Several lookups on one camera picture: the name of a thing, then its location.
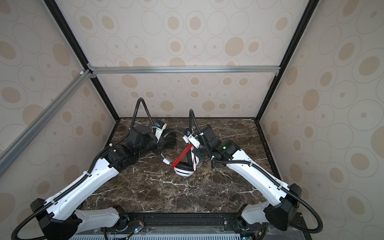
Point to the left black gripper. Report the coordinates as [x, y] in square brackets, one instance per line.
[160, 147]

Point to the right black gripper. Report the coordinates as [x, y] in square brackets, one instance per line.
[199, 155]

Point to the white black headphones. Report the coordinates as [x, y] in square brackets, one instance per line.
[186, 164]

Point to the black blue headphones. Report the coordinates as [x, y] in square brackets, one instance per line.
[169, 139]

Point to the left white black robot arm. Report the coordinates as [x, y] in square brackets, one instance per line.
[59, 216]

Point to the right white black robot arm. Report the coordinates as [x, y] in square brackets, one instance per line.
[282, 200]

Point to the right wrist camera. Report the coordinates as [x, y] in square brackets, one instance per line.
[190, 138]

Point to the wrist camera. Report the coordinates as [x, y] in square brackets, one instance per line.
[159, 127]
[190, 138]

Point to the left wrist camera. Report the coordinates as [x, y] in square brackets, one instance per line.
[159, 127]

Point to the horizontal aluminium rail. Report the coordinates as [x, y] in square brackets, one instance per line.
[185, 70]

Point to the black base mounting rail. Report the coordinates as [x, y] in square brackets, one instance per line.
[180, 223]

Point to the diagonal aluminium rail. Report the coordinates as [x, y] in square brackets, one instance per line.
[20, 144]

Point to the left black corner post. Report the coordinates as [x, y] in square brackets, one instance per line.
[66, 30]

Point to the black corner post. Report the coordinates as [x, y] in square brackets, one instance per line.
[66, 30]
[302, 25]

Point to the right black corner post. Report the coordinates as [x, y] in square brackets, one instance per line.
[302, 25]

